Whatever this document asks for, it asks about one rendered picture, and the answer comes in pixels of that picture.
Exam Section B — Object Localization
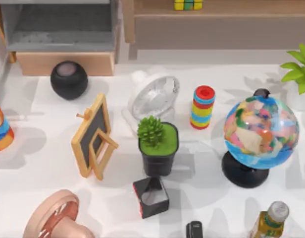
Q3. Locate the wooden open shelf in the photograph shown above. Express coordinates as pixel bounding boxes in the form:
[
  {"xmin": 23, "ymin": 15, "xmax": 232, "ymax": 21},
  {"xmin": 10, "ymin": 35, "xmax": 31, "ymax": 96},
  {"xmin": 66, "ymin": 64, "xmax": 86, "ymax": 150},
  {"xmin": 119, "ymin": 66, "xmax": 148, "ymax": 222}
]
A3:
[{"xmin": 122, "ymin": 0, "xmax": 305, "ymax": 60}]

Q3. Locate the black stapler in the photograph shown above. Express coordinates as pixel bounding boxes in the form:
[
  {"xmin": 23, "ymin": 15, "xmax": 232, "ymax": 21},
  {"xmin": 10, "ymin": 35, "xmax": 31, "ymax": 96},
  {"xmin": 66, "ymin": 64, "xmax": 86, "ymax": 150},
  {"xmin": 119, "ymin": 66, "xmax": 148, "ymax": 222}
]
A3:
[{"xmin": 186, "ymin": 220, "xmax": 204, "ymax": 238}]

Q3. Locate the black round speaker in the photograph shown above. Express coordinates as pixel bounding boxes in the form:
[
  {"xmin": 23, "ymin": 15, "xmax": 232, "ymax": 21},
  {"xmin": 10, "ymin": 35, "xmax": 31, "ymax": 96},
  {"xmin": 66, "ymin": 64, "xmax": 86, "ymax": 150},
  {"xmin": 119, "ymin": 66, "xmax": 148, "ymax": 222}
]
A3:
[{"xmin": 50, "ymin": 60, "xmax": 89, "ymax": 101}]

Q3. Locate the yellow bottle with grey cap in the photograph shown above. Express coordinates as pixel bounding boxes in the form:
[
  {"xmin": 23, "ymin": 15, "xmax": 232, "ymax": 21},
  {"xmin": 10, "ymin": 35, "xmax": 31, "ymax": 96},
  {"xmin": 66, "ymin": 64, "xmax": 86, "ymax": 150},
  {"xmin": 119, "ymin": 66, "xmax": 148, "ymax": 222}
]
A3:
[{"xmin": 250, "ymin": 201, "xmax": 290, "ymax": 238}]

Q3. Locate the white desk fan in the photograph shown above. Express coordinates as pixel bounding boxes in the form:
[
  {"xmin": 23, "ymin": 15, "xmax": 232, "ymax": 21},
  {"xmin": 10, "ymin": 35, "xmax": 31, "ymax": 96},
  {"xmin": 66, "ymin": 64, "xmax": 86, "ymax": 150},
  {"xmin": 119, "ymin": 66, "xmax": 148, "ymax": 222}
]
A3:
[{"xmin": 121, "ymin": 70, "xmax": 181, "ymax": 124}]

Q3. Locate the colourful globe on black base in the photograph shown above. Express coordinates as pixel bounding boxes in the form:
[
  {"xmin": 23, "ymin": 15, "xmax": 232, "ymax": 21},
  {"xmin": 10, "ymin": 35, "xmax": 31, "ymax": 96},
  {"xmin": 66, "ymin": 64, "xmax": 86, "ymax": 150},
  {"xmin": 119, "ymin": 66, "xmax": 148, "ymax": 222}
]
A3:
[{"xmin": 221, "ymin": 88, "xmax": 300, "ymax": 189}]

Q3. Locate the multicoloured puzzle cube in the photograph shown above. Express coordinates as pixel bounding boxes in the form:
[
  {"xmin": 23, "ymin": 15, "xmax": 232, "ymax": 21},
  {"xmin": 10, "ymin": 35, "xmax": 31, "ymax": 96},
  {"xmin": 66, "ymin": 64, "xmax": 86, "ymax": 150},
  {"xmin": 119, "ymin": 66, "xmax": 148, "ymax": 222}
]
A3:
[{"xmin": 174, "ymin": 0, "xmax": 203, "ymax": 11}]

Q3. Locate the green plant in white pot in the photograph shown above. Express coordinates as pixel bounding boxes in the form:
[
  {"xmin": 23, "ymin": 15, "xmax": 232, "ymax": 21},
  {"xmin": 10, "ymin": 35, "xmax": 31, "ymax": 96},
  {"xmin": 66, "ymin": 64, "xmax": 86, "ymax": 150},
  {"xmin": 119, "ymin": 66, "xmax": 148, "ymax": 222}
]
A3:
[{"xmin": 279, "ymin": 43, "xmax": 305, "ymax": 111}]

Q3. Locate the pale wooden drawer front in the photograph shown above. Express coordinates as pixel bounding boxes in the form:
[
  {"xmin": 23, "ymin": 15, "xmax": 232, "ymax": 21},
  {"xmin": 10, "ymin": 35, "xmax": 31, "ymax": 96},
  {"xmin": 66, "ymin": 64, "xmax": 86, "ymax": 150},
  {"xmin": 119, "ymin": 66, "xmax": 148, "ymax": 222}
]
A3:
[{"xmin": 15, "ymin": 51, "xmax": 116, "ymax": 76}]

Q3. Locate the stack of coloured rings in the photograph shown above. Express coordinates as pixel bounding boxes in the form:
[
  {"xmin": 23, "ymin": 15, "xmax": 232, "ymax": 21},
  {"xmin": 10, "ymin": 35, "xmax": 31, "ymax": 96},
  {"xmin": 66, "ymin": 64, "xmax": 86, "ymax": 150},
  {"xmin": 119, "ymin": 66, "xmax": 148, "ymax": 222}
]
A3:
[{"xmin": 190, "ymin": 85, "xmax": 215, "ymax": 130}]

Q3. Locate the wooden framed blackboard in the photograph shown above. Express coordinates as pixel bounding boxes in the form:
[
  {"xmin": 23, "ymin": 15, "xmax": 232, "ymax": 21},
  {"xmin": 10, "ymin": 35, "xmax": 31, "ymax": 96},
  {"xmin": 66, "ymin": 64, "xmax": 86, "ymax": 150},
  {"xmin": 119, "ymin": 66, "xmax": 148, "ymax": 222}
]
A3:
[{"xmin": 71, "ymin": 93, "xmax": 119, "ymax": 181}]

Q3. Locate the black open box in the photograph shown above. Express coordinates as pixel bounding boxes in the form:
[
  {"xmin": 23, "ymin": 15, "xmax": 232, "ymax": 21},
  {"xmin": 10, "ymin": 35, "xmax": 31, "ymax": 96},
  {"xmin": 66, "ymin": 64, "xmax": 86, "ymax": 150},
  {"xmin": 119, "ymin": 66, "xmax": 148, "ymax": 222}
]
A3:
[{"xmin": 132, "ymin": 175, "xmax": 170, "ymax": 219}]

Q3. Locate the green plant in black pot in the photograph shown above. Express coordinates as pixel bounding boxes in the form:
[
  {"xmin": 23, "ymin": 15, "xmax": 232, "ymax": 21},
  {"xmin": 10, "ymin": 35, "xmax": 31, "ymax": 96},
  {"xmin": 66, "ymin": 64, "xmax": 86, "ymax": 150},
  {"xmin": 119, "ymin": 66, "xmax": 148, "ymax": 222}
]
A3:
[{"xmin": 137, "ymin": 115, "xmax": 180, "ymax": 177}]

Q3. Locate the pink desk fan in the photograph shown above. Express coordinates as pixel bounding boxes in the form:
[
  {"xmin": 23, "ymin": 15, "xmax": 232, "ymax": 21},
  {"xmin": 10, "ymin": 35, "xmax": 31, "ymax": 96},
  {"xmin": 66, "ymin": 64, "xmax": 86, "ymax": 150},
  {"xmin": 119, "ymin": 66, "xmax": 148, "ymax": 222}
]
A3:
[{"xmin": 22, "ymin": 189, "xmax": 96, "ymax": 238}]

